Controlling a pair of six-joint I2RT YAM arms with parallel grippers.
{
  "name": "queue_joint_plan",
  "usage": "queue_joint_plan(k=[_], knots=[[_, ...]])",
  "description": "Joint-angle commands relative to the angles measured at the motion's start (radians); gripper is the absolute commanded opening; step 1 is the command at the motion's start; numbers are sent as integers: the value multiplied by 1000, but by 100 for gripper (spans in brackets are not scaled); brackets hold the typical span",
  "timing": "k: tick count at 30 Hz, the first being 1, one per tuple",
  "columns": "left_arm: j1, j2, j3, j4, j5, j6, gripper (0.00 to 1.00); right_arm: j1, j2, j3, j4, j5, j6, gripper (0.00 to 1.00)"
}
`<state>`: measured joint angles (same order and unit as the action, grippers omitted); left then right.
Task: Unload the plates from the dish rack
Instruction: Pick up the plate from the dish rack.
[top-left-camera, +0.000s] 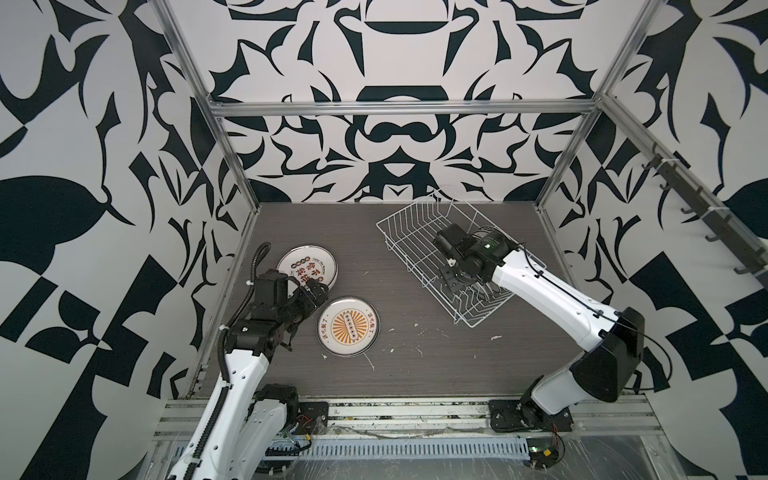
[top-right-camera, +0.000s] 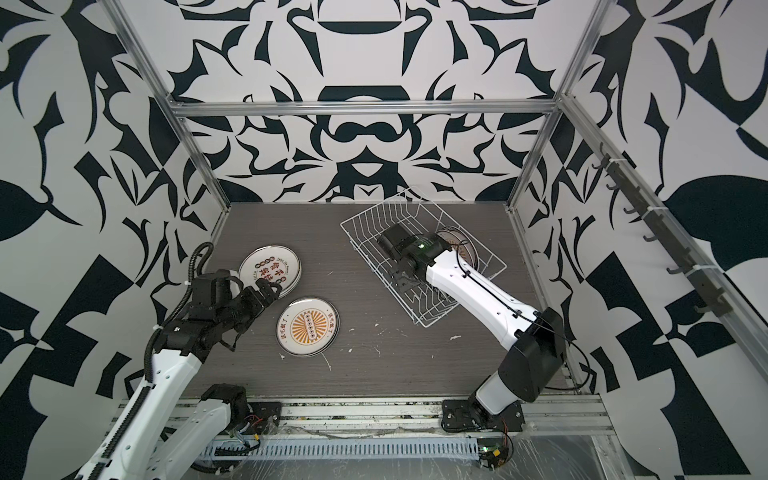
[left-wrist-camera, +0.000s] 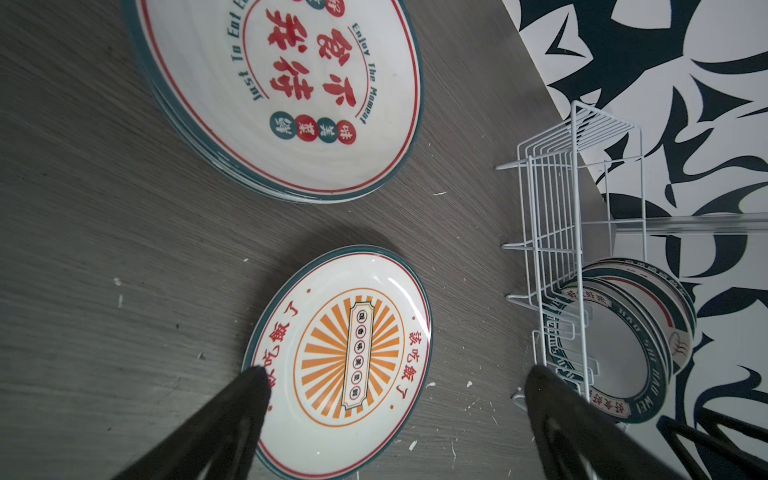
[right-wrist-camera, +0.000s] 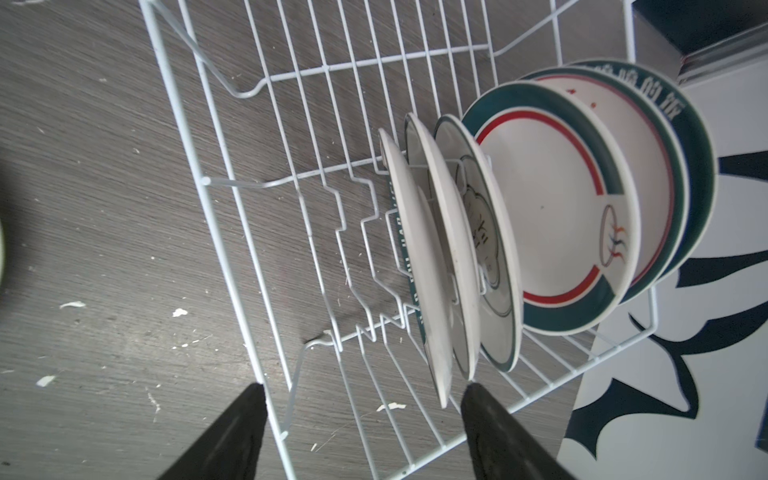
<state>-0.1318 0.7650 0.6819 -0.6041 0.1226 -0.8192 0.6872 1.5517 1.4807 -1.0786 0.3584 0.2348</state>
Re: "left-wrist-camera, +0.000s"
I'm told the white wire dish rack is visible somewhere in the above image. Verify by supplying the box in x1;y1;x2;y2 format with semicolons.
496;100;641;398

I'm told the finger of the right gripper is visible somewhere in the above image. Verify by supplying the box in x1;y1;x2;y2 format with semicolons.
657;408;767;479

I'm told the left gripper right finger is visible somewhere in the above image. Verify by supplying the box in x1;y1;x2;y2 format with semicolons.
523;365;681;479

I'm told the row plate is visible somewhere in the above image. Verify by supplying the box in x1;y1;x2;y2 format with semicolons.
544;278;672;424
578;263;691;376
242;245;433;479
599;257;698;361
122;1;424;205

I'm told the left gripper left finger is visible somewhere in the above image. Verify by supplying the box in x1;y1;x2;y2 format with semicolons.
116;366;271;479

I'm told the aluminium frame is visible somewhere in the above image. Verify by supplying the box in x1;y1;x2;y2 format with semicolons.
610;213;767;235

